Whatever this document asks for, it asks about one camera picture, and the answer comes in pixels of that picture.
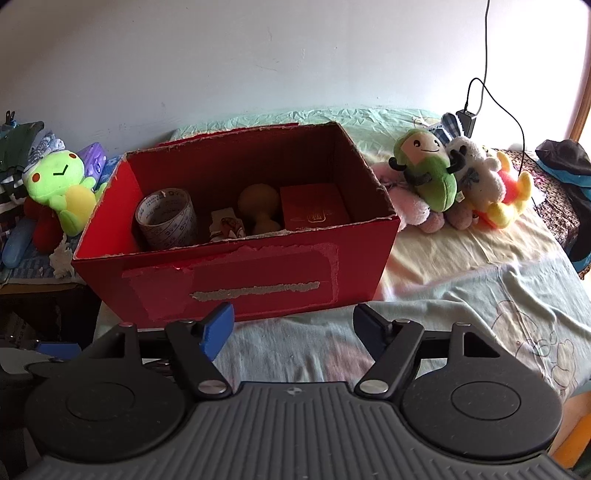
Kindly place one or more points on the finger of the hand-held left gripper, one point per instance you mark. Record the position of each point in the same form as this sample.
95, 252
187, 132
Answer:
60, 350

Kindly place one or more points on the black charger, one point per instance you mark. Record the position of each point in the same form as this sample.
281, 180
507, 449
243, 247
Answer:
466, 121

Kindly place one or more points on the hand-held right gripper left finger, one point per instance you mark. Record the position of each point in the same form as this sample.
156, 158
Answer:
217, 332

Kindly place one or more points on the green bean plush toy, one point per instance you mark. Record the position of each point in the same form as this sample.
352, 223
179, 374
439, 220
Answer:
434, 184

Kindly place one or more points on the black clip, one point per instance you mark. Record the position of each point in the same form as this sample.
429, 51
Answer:
9, 117

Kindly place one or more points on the cream cloth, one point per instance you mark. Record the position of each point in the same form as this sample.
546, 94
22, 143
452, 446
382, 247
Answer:
461, 249

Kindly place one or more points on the brown patterned cloth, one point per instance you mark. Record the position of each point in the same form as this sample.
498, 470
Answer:
549, 203

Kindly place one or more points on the green frog plush toy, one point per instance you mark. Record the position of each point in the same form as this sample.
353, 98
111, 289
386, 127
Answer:
60, 180

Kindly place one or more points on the blue white knit cloth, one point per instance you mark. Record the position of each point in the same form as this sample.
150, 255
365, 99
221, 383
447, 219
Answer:
46, 145

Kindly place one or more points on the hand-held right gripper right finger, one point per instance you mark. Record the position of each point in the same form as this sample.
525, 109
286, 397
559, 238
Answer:
369, 330

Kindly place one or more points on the blue patterned cloth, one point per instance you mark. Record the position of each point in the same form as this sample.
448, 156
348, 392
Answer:
32, 273

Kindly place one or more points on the printed tape roll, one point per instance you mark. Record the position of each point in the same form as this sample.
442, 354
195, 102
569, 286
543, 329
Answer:
171, 221

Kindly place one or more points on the red plush toy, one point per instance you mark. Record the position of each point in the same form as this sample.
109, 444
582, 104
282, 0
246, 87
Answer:
44, 226

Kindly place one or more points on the dark green jacket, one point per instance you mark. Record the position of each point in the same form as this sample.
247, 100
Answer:
18, 143

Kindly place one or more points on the white snowflake ornament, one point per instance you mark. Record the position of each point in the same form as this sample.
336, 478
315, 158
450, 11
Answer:
62, 261

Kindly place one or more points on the yellow and pink plush toy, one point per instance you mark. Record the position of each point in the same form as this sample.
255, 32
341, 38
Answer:
505, 212

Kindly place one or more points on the light green printed sheet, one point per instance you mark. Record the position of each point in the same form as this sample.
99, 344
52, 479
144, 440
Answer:
461, 295

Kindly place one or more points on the large red cardboard box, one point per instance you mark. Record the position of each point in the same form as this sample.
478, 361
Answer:
258, 272

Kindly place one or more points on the wooden door frame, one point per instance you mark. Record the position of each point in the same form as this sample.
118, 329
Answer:
581, 110

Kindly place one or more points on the striped clothes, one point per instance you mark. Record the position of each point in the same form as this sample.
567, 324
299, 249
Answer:
9, 184

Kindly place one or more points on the small red gift box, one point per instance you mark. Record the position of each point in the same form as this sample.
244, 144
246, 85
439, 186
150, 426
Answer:
314, 207

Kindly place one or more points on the black and blue clothes pile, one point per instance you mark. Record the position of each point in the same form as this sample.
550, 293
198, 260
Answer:
568, 157

